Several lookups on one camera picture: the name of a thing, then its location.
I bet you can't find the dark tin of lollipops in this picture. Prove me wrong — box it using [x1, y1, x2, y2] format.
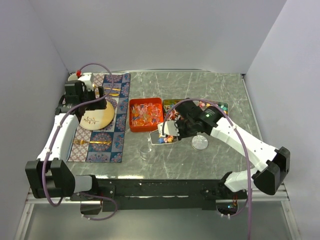
[162, 98, 197, 126]

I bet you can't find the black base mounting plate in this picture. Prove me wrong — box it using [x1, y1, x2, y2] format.
[70, 179, 247, 214]

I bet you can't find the orange candy box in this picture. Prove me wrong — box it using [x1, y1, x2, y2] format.
[129, 97, 164, 133]

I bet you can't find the gold fork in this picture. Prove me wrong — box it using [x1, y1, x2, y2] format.
[73, 139, 112, 145]

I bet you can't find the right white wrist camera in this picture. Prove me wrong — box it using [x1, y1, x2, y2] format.
[157, 120, 180, 137]

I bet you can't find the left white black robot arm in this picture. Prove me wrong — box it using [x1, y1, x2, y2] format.
[25, 80, 107, 201]

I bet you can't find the patterned placemat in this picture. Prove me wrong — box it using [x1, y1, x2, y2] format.
[68, 72, 131, 163]

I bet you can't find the clear glass jar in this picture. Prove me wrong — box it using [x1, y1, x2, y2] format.
[138, 139, 156, 161]

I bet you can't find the blue white mug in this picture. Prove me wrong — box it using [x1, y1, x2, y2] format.
[67, 73, 79, 82]

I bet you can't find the clear round jar lid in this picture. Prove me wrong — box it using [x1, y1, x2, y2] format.
[191, 135, 209, 150]

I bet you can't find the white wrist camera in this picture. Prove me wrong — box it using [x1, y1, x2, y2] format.
[78, 72, 94, 91]
[157, 120, 180, 137]

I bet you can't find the cream ceramic plate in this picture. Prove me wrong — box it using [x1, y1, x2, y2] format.
[79, 101, 115, 131]

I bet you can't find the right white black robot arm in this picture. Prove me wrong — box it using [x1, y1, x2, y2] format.
[175, 98, 291, 200]

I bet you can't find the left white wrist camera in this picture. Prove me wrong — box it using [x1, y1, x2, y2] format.
[78, 72, 94, 91]

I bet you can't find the aluminium rail frame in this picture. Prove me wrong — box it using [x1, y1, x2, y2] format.
[15, 177, 301, 240]

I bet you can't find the gold spoon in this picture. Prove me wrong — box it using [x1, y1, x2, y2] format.
[93, 85, 121, 98]

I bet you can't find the pink tin of star candies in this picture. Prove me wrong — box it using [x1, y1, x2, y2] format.
[195, 101, 229, 115]

